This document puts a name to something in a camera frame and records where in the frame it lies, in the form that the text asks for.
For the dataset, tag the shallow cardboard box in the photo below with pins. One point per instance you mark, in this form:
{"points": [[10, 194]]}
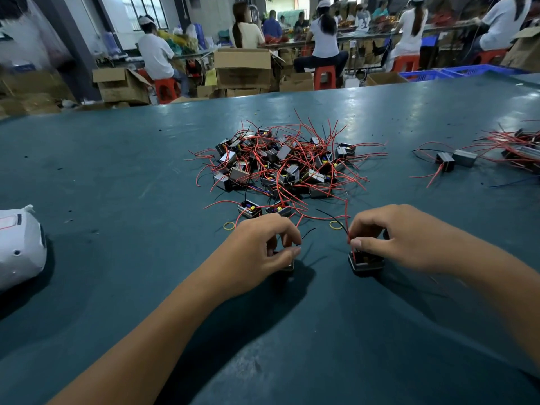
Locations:
{"points": [[384, 78]]}

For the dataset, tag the person's right forearm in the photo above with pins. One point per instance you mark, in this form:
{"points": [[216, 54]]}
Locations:
{"points": [[510, 287]]}

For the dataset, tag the open cardboard box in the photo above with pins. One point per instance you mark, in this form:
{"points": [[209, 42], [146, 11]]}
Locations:
{"points": [[122, 86]]}

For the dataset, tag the yellow rubber band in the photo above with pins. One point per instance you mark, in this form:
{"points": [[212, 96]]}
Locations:
{"points": [[224, 225], [331, 224]]}

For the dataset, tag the red plastic stool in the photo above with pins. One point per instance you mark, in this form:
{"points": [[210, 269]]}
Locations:
{"points": [[325, 76], [164, 88], [405, 63], [489, 56]]}

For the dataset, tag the low cardboard box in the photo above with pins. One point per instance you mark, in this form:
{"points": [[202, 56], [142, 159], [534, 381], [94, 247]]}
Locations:
{"points": [[297, 81]]}

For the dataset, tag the person's left hand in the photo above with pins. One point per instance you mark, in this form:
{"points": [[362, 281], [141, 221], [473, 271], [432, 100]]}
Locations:
{"points": [[249, 257]]}

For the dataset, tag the person's left forearm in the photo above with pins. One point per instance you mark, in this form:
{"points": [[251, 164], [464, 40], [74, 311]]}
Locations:
{"points": [[135, 354]]}

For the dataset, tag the tilted cardboard box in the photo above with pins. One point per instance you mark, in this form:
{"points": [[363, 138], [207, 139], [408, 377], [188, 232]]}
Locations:
{"points": [[523, 50]]}

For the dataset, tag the person's right hand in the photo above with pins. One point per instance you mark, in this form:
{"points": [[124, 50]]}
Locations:
{"points": [[413, 238]]}

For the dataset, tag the white plastic shell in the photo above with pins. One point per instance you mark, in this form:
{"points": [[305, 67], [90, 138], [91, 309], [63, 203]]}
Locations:
{"points": [[18, 249]]}

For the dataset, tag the large closed cardboard box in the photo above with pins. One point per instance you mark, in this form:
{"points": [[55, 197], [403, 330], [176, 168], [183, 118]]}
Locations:
{"points": [[243, 69]]}

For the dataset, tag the blue plastic crate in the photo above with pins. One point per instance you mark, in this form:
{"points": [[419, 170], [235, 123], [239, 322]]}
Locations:
{"points": [[481, 70], [422, 76]]}

